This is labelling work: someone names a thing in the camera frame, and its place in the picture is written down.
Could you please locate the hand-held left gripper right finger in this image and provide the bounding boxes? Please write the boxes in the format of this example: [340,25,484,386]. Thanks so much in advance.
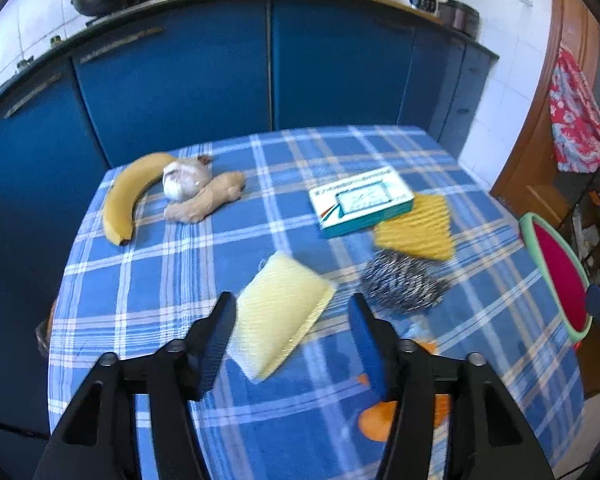
[347,292,556,480]

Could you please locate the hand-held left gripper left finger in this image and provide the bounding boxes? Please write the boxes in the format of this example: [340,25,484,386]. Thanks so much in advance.
[32,291,238,480]

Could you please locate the green-rimmed red basin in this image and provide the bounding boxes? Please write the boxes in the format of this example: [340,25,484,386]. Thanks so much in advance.
[519,212,593,345]

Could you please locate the pale yellow sponge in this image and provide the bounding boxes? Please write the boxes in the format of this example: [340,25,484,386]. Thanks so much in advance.
[227,251,337,386]

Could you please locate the steel wool scrubber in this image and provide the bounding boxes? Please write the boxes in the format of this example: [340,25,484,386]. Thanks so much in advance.
[361,249,451,315]

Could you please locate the blue plaid tablecloth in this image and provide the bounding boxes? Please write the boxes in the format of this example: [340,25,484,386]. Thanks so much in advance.
[47,125,586,480]

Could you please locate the black metal rack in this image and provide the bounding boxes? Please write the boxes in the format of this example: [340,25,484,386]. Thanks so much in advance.
[565,160,600,291]

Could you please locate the yellow scouring cloth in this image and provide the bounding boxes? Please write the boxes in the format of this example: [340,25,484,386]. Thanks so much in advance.
[374,192,456,261]

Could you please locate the ginger root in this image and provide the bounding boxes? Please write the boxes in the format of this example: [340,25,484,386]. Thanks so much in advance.
[163,171,247,223]

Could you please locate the wooden door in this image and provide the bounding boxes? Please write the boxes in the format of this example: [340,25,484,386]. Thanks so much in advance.
[490,0,600,401]

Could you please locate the teal cardboard box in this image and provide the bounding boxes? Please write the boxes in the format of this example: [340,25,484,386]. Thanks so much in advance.
[309,165,415,239]

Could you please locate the brown round object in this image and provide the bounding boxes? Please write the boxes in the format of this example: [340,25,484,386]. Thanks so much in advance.
[35,300,56,356]

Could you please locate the garlic bulb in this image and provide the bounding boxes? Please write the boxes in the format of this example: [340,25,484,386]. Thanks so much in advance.
[161,155,216,201]

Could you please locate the banana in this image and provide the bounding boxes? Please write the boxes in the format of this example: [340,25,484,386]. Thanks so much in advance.
[102,152,183,247]

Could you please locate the red floral cloth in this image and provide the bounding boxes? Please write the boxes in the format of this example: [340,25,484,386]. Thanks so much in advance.
[547,46,600,173]

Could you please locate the blue kitchen base cabinet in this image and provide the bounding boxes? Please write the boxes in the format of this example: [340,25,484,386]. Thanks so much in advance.
[0,0,501,441]

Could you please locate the black rice cooker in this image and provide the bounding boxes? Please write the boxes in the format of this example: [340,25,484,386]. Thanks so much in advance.
[437,0,481,40]

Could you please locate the black cable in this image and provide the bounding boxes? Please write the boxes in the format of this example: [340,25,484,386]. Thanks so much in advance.
[0,412,48,441]

